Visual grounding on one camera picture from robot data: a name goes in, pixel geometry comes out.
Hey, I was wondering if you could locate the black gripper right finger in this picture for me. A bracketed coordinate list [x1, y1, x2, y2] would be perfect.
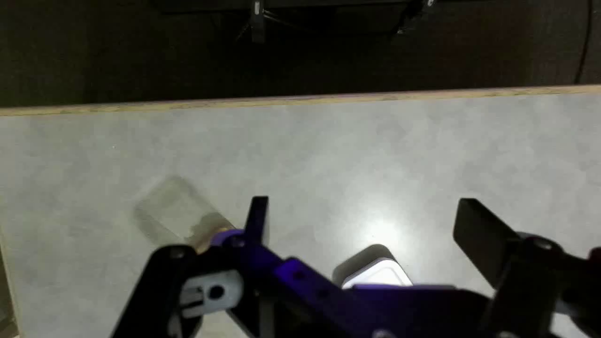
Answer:
[452, 197, 601, 338]

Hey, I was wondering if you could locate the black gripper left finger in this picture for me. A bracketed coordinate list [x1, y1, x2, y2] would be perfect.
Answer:
[112, 195, 354, 338]

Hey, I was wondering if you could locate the white container lid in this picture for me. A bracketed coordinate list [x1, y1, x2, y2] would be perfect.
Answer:
[331, 242, 416, 291]

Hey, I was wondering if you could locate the black tripod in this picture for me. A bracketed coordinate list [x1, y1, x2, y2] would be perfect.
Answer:
[236, 0, 281, 45]

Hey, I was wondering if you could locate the thin black cable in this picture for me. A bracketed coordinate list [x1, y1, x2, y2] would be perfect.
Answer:
[574, 0, 596, 85]

